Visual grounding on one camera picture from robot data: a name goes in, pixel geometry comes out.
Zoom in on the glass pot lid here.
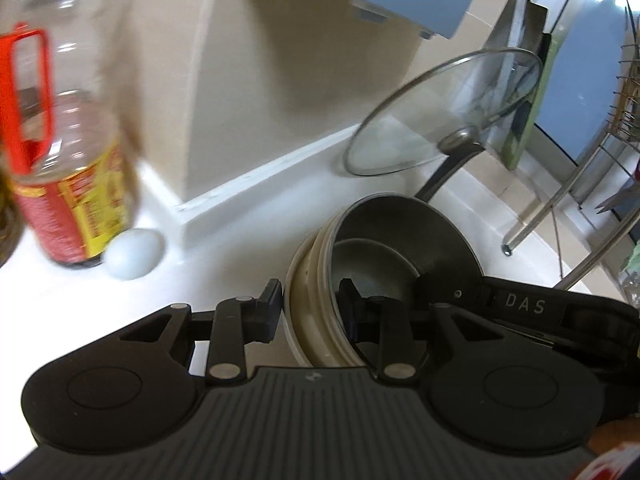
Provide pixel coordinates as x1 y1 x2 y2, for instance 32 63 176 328
345 47 544 203

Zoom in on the cream ribbed bowl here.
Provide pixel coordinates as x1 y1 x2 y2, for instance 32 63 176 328
284 230 383 368

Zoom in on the pale egg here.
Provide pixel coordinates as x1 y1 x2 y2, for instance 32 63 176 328
105 228 166 281

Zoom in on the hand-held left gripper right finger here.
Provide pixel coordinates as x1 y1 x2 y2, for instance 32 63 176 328
339 279 483 382

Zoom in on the glass window pane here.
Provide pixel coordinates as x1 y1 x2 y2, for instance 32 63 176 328
530 0 640 201

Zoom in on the stainless steel bowl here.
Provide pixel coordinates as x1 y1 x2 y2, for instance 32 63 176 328
327 194 485 366

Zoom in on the red-handled sauce bottle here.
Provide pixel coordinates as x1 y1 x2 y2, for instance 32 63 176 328
0 0 146 268

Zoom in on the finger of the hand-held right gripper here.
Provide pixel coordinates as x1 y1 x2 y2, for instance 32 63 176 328
414 272 483 312

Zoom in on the metal dish rack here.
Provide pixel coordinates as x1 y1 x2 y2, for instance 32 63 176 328
501 42 640 293

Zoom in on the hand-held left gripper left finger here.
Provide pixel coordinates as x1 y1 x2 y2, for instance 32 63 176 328
117 280 284 387

